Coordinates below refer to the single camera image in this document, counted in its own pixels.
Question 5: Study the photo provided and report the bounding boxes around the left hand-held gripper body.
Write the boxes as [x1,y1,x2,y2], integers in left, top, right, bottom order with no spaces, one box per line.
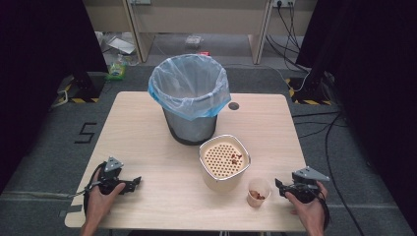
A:
[97,155,134,196]

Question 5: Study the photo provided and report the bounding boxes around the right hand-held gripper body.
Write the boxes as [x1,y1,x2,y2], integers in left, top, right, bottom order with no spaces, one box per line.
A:
[284,165,330,205]

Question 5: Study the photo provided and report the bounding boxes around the person's right hand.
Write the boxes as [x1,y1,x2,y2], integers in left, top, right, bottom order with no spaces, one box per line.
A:
[284,181,329,228]

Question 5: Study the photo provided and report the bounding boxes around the person's left hand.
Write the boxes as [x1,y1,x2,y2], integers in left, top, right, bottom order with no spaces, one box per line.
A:
[85,168,127,227]

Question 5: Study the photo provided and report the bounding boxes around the small translucent paper cup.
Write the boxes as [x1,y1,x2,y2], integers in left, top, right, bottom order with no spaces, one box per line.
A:
[246,177,272,208]

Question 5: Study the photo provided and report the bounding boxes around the brown food scraps in cup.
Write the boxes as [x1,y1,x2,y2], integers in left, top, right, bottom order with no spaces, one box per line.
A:
[249,189,267,201]

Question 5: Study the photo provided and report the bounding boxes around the beige square container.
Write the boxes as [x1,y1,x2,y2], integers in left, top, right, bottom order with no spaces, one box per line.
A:
[198,134,252,194]

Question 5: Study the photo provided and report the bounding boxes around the perforated beige strainer insert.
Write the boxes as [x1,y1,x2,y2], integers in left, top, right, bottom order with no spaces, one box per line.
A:
[203,141,247,180]

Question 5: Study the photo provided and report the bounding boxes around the grey metal trash bin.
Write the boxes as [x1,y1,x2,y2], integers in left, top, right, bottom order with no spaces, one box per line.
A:
[162,107,218,147]

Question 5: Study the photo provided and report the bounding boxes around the black stand base striped tape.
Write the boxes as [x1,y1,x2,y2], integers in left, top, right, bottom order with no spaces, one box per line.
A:
[284,76,332,106]
[56,71,106,104]

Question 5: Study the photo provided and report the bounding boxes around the green packet on floor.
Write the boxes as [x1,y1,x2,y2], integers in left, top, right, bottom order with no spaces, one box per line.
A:
[105,53,128,82]

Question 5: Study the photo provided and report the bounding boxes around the blue plastic trash bag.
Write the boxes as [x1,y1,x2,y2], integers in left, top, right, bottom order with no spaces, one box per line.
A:
[148,53,232,122]

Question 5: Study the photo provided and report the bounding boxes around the black curtain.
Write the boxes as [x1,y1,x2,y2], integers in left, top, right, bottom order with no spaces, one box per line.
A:
[295,0,417,228]
[0,0,109,195]

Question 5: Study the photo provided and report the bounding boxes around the crumpled clear plastic wrapping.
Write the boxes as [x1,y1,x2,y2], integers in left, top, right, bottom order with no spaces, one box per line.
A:
[93,30,138,57]

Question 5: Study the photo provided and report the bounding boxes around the small clear packet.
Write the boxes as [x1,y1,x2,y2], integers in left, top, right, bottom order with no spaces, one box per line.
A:
[184,34,205,47]

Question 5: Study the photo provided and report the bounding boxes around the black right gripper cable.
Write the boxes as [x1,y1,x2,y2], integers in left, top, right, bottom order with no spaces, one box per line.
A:
[313,188,331,231]

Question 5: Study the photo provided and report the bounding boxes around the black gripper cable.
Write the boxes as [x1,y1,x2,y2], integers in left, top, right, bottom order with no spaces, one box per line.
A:
[82,162,107,217]
[313,188,331,231]

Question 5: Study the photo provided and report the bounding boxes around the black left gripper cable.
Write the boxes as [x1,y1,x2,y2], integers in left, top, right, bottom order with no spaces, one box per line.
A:
[82,162,107,217]

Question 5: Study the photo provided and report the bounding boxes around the long black floor cable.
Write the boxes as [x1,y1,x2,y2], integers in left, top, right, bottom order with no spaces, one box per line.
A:
[324,111,366,236]

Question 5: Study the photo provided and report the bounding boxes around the white floor cable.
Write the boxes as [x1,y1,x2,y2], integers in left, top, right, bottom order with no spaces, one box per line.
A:
[49,88,71,110]

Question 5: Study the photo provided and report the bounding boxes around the black socket cables bundle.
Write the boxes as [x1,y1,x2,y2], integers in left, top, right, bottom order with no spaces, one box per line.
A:
[265,2,312,74]

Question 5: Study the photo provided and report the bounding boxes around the white wall socket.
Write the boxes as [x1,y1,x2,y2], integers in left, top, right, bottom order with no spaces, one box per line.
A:
[271,0,296,9]

